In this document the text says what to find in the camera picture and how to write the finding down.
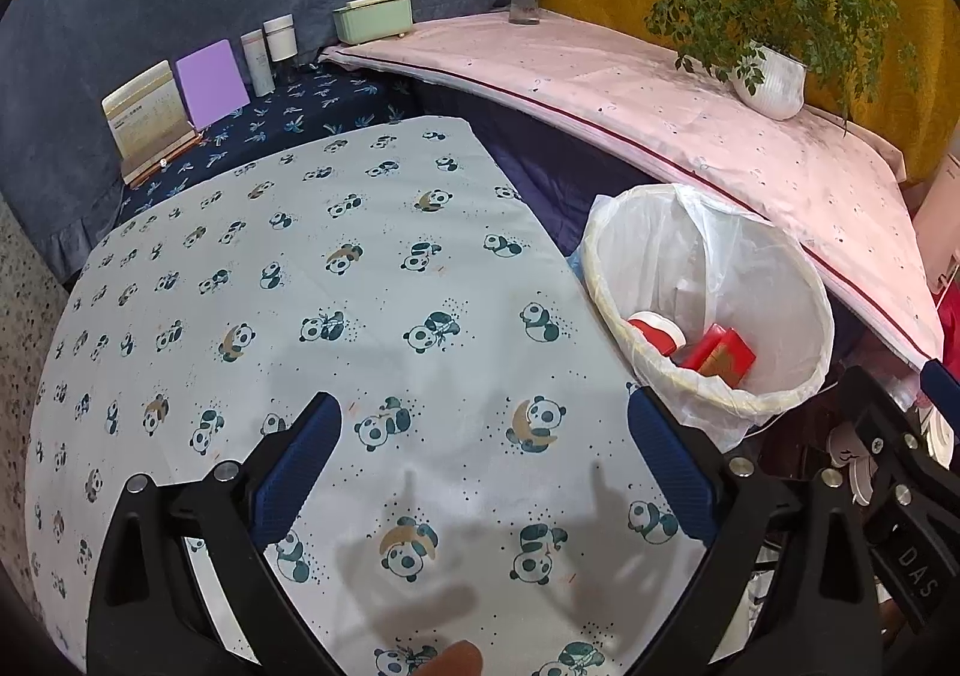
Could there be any pale green tissue box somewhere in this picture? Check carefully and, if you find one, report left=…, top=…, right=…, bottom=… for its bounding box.
left=332, top=0, right=416, bottom=45

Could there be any white bottle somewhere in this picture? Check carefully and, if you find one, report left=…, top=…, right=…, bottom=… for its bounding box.
left=240, top=31, right=275, bottom=95

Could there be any white lined trash bin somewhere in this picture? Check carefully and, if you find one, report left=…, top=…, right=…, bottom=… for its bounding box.
left=570, top=184, right=836, bottom=453

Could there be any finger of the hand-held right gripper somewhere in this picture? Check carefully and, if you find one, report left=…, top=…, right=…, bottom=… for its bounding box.
left=922, top=359, right=960, bottom=416
left=838, top=367, right=932, bottom=493

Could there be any panda printed cloth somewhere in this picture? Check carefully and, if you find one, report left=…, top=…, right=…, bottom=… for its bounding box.
left=22, top=115, right=713, bottom=676

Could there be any cream desk calendar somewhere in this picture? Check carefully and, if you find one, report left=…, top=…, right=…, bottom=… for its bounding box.
left=101, top=61, right=205, bottom=188

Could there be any pink sheet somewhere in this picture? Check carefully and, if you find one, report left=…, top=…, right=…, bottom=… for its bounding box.
left=321, top=8, right=944, bottom=373

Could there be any person's left hand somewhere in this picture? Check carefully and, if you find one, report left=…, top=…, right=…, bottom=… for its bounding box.
left=422, top=638, right=482, bottom=676

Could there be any green plant in white pot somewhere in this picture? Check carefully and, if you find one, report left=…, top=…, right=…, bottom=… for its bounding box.
left=598, top=0, right=923, bottom=123

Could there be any navy leaf printed cloth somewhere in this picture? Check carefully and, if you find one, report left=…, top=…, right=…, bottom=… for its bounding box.
left=120, top=64, right=421, bottom=219

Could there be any pink appliance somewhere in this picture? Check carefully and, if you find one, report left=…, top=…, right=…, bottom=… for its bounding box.
left=919, top=151, right=960, bottom=294

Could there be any purple board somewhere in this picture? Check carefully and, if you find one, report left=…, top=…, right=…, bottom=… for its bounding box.
left=175, top=40, right=250, bottom=131

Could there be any dark purple cloth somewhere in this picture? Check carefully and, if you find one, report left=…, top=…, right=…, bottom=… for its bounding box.
left=412, top=83, right=751, bottom=257

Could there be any red cardboard box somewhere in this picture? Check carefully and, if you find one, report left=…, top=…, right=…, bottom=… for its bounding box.
left=679, top=323, right=757, bottom=388

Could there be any red and white paper cup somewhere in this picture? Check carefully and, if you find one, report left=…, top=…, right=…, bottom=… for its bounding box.
left=626, top=312, right=687, bottom=358

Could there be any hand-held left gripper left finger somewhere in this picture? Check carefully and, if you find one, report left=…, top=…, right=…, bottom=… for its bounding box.
left=86, top=391, right=346, bottom=676

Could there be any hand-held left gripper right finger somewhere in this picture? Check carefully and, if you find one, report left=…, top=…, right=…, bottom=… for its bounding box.
left=626, top=387, right=883, bottom=676

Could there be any red cloth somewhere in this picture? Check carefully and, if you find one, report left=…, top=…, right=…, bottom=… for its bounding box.
left=934, top=286, right=960, bottom=369

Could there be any white jar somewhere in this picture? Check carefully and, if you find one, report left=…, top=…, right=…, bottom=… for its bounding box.
left=262, top=16, right=299, bottom=63

